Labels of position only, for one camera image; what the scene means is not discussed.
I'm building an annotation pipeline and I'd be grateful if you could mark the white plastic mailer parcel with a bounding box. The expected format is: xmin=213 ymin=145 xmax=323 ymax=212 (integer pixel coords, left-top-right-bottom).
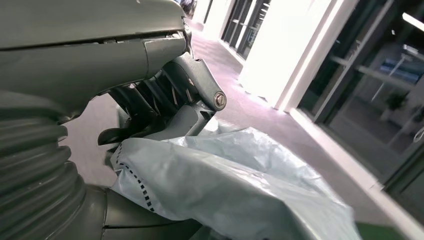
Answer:
xmin=108 ymin=116 xmax=364 ymax=240

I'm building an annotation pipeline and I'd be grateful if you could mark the dark grey wall panel frame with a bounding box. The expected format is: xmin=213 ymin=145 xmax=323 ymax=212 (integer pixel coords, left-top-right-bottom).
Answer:
xmin=220 ymin=0 xmax=424 ymax=229

